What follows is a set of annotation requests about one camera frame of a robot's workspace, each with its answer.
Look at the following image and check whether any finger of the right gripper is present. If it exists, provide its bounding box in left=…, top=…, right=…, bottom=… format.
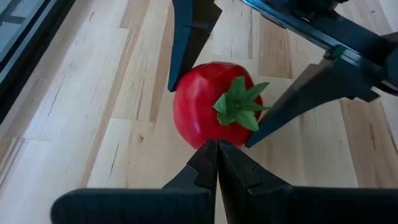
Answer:
left=167, top=0, right=223, bottom=93
left=244, top=55, right=382, bottom=149

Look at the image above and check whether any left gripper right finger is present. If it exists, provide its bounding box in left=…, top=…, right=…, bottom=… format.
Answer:
left=218, top=139, right=398, bottom=224

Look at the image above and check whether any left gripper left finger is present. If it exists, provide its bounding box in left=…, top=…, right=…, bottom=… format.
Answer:
left=51, top=139, right=218, bottom=224

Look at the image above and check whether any black aluminium table frame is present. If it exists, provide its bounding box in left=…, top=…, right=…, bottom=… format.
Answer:
left=0, top=0, right=77, bottom=125

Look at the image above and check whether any red plastic tomato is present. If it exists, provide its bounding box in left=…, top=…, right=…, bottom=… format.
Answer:
left=172, top=61, right=271, bottom=150

